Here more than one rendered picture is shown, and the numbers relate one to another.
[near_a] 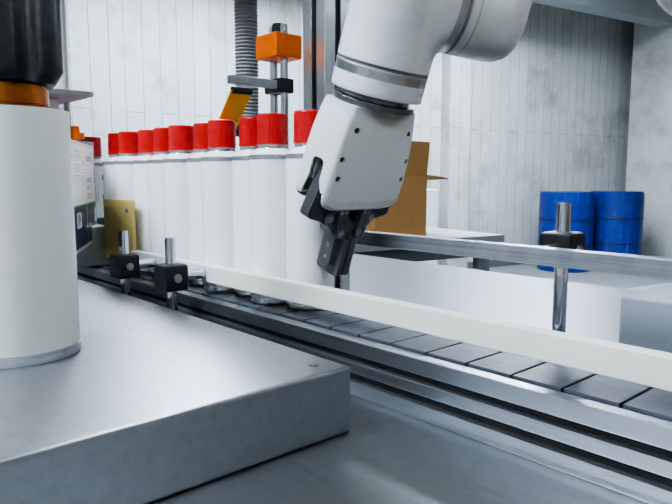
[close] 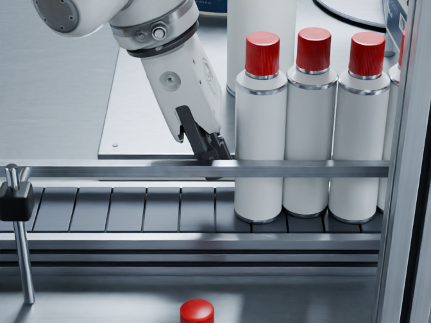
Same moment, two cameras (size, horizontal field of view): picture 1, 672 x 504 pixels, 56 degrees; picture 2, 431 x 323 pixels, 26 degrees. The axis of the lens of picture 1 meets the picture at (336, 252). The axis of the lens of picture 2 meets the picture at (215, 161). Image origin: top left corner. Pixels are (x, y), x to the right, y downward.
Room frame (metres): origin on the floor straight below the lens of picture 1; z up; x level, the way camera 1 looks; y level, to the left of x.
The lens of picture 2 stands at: (1.18, -0.62, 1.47)
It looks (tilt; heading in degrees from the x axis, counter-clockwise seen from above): 33 degrees down; 132
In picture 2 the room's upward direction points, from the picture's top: straight up
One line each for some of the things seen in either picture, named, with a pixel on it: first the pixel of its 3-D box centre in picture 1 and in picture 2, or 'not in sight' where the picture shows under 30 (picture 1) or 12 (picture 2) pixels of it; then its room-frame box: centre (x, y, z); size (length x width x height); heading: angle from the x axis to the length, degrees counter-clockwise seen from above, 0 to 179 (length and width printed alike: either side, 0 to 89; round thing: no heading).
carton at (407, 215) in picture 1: (373, 189); not in sight; (2.59, -0.15, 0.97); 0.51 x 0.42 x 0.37; 126
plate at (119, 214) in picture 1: (119, 229); not in sight; (0.93, 0.32, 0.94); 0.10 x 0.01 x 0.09; 42
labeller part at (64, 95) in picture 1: (40, 94); not in sight; (0.98, 0.45, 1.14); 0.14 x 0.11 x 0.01; 42
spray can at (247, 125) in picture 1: (254, 207); (359, 129); (0.74, 0.10, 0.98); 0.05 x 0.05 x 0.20
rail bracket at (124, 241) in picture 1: (137, 275); not in sight; (0.81, 0.26, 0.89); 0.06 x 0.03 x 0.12; 132
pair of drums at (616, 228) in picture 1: (590, 229); not in sight; (7.08, -2.85, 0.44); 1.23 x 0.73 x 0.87; 119
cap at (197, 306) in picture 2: not in sight; (197, 321); (0.71, -0.12, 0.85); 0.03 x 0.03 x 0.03
